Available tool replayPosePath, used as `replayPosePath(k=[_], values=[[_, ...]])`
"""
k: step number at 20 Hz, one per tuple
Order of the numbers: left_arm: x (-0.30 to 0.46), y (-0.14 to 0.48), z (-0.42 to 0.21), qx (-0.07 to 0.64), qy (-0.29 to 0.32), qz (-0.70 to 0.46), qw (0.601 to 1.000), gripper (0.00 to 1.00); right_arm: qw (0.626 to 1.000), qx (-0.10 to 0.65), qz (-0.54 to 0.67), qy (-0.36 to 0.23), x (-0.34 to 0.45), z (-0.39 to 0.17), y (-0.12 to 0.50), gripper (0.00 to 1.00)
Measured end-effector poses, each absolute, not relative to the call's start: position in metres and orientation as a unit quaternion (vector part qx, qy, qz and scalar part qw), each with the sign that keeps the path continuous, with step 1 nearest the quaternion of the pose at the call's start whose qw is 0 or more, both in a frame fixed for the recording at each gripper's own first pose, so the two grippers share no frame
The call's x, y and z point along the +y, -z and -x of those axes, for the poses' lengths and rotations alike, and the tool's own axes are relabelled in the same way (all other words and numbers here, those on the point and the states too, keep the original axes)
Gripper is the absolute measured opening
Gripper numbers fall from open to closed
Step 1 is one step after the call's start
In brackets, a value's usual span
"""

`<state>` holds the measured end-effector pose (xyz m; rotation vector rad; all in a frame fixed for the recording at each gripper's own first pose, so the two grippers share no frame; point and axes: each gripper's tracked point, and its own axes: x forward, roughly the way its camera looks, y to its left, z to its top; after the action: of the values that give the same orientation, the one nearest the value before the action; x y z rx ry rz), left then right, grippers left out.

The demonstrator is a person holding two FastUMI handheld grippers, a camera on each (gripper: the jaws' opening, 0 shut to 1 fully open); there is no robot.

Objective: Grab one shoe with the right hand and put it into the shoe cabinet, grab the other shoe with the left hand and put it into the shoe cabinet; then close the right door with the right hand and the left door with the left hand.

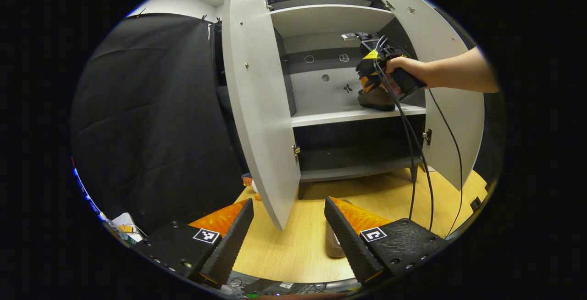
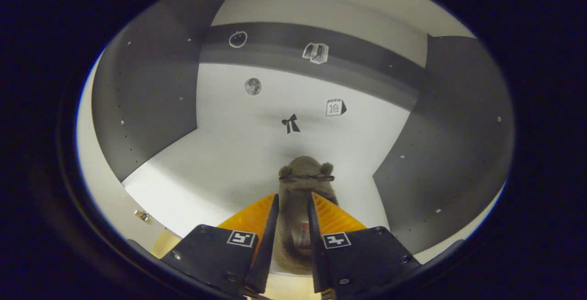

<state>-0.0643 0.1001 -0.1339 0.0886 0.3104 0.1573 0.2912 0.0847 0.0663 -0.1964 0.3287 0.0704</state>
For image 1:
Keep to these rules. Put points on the white photo card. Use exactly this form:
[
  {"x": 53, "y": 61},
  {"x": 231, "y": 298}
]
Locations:
[{"x": 430, "y": 168}]

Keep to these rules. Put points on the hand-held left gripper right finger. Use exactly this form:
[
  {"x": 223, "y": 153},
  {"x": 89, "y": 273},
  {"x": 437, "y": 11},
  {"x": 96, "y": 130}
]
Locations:
[{"x": 348, "y": 240}]

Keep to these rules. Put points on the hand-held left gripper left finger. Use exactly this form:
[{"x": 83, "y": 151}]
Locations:
[{"x": 229, "y": 245}]

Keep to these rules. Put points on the white shoe cabinet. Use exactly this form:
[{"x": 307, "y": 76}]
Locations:
[{"x": 339, "y": 18}]

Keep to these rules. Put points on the small black block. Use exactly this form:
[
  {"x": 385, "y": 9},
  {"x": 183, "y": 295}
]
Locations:
[{"x": 476, "y": 203}]

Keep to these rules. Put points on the white shoe cabinet door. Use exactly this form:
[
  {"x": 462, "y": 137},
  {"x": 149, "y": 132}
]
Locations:
[
  {"x": 257, "y": 107},
  {"x": 454, "y": 121}
]

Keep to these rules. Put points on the brown fuzzy shoe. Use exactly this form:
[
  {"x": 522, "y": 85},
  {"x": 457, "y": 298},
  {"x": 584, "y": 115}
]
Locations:
[
  {"x": 378, "y": 101},
  {"x": 334, "y": 245}
]

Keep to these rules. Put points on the metal door hinge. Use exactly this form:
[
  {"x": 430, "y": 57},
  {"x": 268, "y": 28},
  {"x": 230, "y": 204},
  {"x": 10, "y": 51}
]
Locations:
[
  {"x": 427, "y": 136},
  {"x": 389, "y": 4},
  {"x": 296, "y": 151},
  {"x": 268, "y": 4}
]

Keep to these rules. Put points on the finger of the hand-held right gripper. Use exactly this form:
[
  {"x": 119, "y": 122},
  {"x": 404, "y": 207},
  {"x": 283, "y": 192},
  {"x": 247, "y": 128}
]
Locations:
[{"x": 368, "y": 68}]

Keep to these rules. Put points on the small red box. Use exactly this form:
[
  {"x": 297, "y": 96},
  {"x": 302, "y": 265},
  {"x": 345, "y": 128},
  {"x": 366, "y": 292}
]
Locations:
[{"x": 247, "y": 181}]

